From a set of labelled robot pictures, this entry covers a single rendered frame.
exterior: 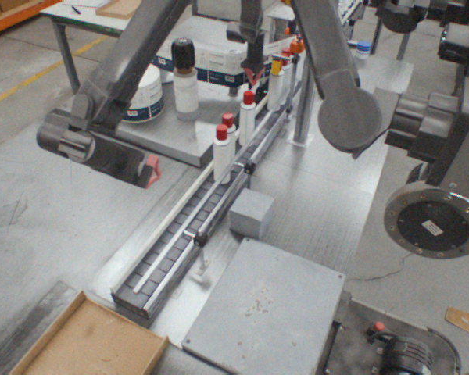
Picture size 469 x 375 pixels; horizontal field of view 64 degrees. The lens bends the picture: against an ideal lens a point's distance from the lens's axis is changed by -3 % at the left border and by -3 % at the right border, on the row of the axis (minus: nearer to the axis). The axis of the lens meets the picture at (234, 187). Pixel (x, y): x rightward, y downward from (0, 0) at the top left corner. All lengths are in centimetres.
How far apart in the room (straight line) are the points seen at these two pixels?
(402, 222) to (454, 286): 148
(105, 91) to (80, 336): 61
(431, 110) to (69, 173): 118
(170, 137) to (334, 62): 96
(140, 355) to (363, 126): 73
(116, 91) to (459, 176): 51
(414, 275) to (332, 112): 183
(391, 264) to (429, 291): 23
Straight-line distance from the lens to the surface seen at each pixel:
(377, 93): 52
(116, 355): 99
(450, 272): 237
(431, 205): 83
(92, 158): 68
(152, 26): 65
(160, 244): 107
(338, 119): 49
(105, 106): 66
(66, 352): 103
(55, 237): 124
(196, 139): 139
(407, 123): 51
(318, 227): 119
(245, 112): 127
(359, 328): 172
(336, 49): 54
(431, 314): 218
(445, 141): 51
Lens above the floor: 173
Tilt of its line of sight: 45 degrees down
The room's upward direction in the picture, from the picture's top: 1 degrees clockwise
